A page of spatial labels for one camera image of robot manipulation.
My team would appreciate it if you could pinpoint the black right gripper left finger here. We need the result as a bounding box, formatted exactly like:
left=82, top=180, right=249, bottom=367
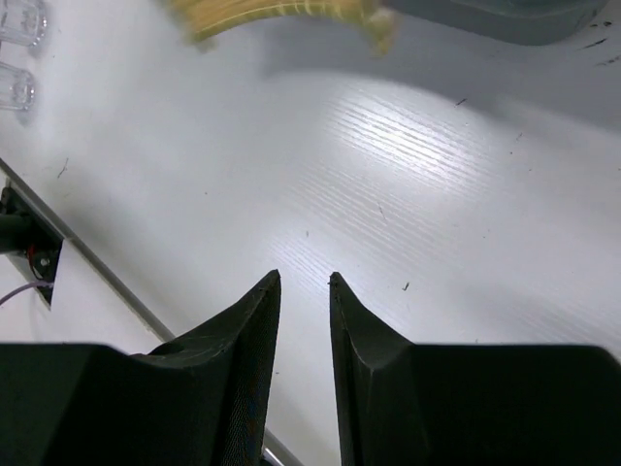
left=1, top=271, right=281, bottom=465

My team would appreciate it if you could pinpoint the clear plastic cup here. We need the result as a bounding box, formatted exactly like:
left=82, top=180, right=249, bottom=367
left=0, top=0, right=48, bottom=49
left=0, top=62, right=36, bottom=112

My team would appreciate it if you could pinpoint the grey plastic bin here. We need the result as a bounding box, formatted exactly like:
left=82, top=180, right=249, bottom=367
left=387, top=0, right=608, bottom=46

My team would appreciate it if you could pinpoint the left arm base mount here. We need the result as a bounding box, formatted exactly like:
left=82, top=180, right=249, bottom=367
left=1, top=185, right=64, bottom=306

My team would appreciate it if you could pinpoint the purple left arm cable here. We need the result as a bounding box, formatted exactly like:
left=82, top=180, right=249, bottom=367
left=0, top=281, right=52, bottom=307

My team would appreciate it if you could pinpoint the square bamboo mat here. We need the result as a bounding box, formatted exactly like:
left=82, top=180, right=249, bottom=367
left=161, top=0, right=397, bottom=55

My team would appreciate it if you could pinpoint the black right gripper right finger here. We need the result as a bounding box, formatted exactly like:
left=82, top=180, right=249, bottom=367
left=329, top=273, right=620, bottom=465

